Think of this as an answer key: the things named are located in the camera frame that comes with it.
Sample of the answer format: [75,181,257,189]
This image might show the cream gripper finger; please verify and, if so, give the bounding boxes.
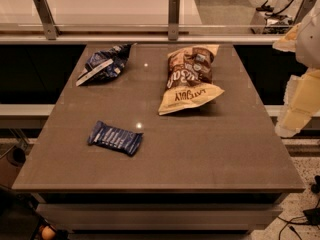
[275,68,320,138]
[272,23,301,53]

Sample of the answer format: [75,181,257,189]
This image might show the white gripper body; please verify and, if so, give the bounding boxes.
[296,4,320,68]

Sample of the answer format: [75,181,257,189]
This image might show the blue chip bag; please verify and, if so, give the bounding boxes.
[76,44,132,86]

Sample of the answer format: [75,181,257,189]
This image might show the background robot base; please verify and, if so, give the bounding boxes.
[250,0,295,34]

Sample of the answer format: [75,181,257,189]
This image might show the brown and cream chip bag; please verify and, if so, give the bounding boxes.
[158,45,224,115]

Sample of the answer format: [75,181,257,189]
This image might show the grey shelf under table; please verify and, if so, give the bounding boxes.
[37,204,282,232]

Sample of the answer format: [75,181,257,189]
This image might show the blue snack bar wrapper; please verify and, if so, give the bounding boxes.
[87,121,143,157]

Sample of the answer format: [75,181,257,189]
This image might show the glass barrier panel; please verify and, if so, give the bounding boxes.
[0,0,320,36]

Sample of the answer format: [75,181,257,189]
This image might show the orange ball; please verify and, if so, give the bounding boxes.
[40,226,56,240]

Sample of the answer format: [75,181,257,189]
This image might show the right metal rail bracket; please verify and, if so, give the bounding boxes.
[294,0,317,24]

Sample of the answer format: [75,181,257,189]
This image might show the black floor cable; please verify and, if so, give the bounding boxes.
[276,175,320,240]

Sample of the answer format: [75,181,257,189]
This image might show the left metal rail bracket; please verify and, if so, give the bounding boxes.
[33,0,59,40]

